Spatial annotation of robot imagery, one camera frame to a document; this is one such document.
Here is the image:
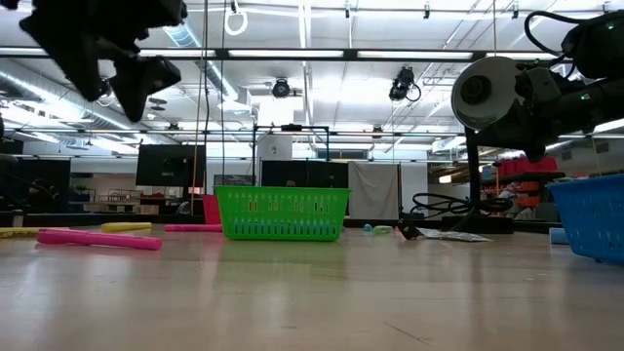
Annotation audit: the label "clear plastic packet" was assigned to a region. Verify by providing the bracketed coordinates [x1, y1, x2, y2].
[417, 226, 493, 244]

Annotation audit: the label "black beam with light strips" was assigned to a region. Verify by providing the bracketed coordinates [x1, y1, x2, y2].
[0, 46, 562, 62]

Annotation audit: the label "black wall screen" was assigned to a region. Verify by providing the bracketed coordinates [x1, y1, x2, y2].
[135, 143, 208, 188]

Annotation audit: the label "red storage bins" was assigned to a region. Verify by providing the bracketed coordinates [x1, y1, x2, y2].
[497, 155, 559, 177]

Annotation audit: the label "black partition panel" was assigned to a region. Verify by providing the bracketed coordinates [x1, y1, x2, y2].
[260, 160, 350, 189]

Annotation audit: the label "blue plastic basket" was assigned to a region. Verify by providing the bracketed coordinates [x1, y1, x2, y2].
[546, 174, 624, 267]

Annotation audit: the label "white hanging cable loop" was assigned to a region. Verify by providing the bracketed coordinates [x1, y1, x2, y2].
[223, 0, 249, 37]

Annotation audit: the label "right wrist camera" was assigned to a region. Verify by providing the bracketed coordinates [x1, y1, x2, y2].
[516, 66, 563, 104]

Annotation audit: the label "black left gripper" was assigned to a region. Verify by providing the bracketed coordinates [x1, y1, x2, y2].
[19, 0, 189, 123]

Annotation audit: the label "red plastic basket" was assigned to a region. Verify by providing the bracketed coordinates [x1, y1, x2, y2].
[202, 194, 223, 226]

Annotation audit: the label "black background rig frame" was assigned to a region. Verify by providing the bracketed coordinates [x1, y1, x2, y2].
[252, 123, 332, 187]

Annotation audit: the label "pink marker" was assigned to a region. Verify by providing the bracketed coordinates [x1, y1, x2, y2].
[164, 223, 224, 233]
[35, 227, 164, 252]

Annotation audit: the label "black storage shelf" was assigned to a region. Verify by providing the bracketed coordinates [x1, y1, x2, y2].
[480, 170, 567, 223]

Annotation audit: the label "green plastic basket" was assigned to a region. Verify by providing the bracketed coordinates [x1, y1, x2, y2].
[214, 185, 352, 242]

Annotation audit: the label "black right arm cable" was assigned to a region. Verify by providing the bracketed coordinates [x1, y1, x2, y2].
[523, 9, 586, 59]

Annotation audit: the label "silver ventilation duct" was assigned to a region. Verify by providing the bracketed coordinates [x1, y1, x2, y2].
[163, 21, 254, 114]
[0, 58, 165, 145]

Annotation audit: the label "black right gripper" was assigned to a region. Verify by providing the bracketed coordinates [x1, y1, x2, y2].
[481, 98, 569, 164]

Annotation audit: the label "black desk lamp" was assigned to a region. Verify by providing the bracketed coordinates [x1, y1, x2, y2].
[441, 55, 530, 235]

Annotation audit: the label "grey hanging cloth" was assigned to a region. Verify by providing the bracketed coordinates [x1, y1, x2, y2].
[347, 161, 402, 220]

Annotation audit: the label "white square pillar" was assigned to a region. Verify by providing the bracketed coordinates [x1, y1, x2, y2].
[256, 97, 294, 162]

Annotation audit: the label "black ceiling spotlight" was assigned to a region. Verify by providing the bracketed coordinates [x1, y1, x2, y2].
[271, 77, 293, 99]
[388, 65, 423, 104]

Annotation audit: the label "black lamp power cable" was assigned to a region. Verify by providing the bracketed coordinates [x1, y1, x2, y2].
[395, 192, 514, 241]

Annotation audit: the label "black table frame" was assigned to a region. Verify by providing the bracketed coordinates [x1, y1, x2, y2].
[0, 213, 547, 230]

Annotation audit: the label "black hanging cable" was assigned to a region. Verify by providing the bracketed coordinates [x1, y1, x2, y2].
[202, 0, 212, 147]
[219, 0, 228, 187]

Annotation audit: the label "yellow marker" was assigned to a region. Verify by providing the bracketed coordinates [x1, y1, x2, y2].
[100, 221, 154, 234]
[0, 226, 41, 240]

